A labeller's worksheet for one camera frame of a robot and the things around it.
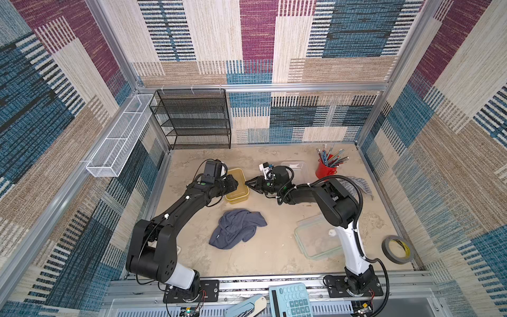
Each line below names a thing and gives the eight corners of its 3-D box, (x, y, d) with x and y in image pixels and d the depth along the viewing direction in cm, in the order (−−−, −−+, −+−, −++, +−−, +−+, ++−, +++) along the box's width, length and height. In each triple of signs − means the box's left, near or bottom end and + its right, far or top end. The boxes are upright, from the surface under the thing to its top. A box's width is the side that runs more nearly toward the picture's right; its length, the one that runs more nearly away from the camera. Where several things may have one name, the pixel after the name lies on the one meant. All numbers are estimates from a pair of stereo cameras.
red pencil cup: (313, 179, 108) (320, 161, 96) (314, 164, 114) (321, 145, 103) (334, 184, 106) (344, 165, 94) (335, 168, 113) (344, 149, 101)
